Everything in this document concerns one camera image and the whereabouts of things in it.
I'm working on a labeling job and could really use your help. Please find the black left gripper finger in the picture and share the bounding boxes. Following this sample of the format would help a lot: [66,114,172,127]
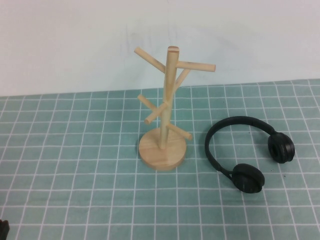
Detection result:
[0,219,10,240]

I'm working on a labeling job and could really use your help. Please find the black over-ear headphones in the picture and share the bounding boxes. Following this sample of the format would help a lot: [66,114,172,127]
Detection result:
[204,115,296,195]

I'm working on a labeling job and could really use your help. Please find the wooden tree-shaped headphone stand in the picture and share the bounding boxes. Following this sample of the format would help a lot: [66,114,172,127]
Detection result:
[133,45,216,172]

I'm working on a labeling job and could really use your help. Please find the green white-checked tablecloth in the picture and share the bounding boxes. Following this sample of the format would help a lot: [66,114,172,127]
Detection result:
[0,79,320,240]

